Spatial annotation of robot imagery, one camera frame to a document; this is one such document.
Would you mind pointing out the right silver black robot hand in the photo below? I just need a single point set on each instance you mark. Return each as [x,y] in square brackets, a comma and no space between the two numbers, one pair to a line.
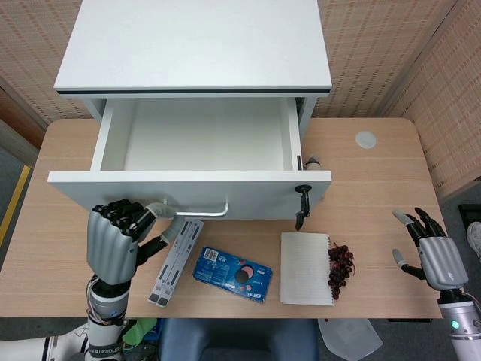
[443,261]

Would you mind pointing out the beige drink bottle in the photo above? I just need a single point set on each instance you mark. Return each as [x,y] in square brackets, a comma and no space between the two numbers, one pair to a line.
[313,163]

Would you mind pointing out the large drawer with lock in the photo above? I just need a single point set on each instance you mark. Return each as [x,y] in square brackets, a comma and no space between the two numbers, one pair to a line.
[206,139]

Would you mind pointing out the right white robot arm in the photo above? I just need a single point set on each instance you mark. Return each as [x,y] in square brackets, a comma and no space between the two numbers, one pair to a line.
[462,331]

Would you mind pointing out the folded silver laptop stand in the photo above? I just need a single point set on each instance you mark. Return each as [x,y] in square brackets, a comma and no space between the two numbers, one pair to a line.
[176,263]

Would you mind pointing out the translucent white plastic bin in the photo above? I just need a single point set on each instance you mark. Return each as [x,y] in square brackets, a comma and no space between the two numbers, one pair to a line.
[349,338]

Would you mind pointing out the white drawer cabinet body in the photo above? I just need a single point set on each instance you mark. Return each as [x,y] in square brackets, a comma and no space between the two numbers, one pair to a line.
[188,45]

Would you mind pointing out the black key in lock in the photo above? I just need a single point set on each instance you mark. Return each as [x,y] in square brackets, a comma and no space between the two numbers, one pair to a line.
[303,192]

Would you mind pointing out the black floor object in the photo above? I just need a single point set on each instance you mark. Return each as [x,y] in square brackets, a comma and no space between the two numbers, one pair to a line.
[469,212]

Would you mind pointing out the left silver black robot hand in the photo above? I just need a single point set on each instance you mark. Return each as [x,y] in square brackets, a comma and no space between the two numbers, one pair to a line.
[109,248]

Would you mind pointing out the blue chair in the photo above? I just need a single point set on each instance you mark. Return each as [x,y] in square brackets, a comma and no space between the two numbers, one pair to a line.
[233,338]

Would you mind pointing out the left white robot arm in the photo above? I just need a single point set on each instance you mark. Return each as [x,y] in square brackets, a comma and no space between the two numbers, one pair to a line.
[105,331]

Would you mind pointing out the hanging black key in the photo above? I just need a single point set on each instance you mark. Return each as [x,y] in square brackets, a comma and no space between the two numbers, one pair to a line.
[300,220]

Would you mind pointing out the green plastic bucket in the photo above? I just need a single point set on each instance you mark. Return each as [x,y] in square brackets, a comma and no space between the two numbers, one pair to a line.
[139,332]

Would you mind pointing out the dark red grape bunch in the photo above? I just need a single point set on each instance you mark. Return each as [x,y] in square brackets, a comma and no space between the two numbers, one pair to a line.
[340,263]

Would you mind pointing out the white lined spiral notebook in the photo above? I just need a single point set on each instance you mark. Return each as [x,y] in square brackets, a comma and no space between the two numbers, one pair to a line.
[304,267]

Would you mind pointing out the white shoe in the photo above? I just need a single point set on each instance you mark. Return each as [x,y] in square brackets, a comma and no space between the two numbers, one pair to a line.
[474,238]

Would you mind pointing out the blue Oreo cookie box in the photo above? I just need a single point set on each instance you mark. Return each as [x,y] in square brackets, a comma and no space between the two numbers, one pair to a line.
[225,274]

